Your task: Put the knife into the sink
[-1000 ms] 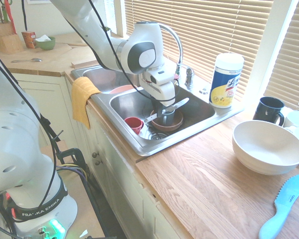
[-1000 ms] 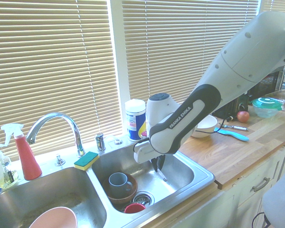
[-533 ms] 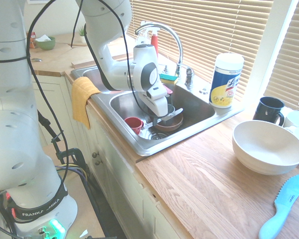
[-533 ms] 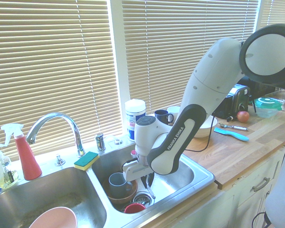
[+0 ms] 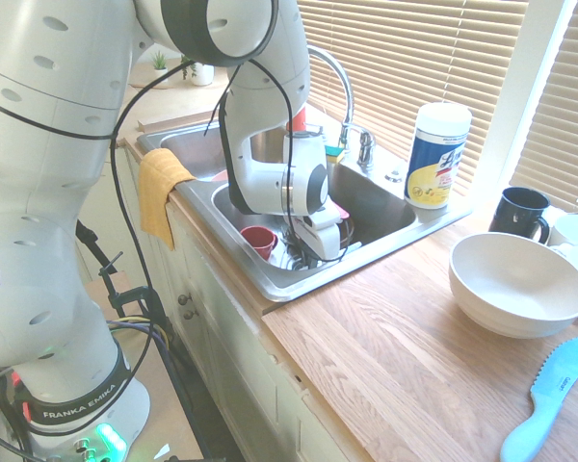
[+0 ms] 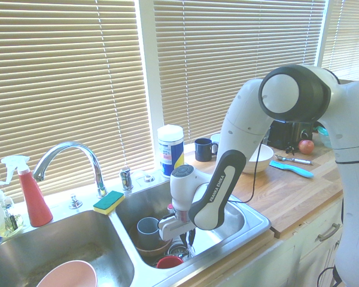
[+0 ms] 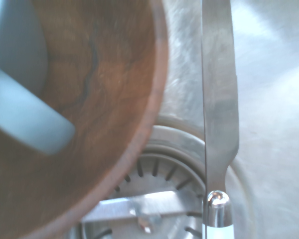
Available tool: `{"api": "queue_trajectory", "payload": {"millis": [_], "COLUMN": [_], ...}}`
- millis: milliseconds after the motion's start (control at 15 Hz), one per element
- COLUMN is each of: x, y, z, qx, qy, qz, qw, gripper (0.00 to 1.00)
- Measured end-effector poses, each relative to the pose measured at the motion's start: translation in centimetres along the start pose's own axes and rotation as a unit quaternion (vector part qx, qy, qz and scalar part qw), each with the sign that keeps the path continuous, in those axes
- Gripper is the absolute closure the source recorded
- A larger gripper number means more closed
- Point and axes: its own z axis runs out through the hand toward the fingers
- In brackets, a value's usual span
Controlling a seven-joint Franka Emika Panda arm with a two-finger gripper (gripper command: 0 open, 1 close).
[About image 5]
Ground stainless steel sink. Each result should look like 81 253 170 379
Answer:
135 115 474 303

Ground red mug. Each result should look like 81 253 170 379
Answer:
239 225 278 262

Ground potted plant white pot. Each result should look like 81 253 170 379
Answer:
180 55 216 88

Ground wooden cutting board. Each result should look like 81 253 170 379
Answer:
135 108 221 136

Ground orange red cup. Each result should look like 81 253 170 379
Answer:
285 106 308 134

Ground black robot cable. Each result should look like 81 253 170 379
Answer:
108 57 295 386

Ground light blue serrated knife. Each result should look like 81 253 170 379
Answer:
499 335 578 462

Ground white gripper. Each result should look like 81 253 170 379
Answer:
293 215 343 262

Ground cream kitchen cabinet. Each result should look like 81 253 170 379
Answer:
76 139 367 462

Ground large white bowl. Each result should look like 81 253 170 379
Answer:
448 232 578 339

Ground small potted plant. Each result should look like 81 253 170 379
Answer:
149 50 171 86

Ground Lysol wipes canister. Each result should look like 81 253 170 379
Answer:
404 101 474 211

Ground narrow beige window blinds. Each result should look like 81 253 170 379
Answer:
509 0 578 216

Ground wide beige window blinds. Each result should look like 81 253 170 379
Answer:
296 0 531 198

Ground chrome gooseneck faucet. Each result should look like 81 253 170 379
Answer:
306 45 378 169

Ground black mug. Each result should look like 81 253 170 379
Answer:
487 187 553 245

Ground yellow dish towel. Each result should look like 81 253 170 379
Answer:
137 147 197 251

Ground white mug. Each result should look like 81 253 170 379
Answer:
547 213 578 249

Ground black metal clamp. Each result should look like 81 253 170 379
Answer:
75 218 213 462

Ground yellow purple wire bundle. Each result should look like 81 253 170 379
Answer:
106 315 171 350

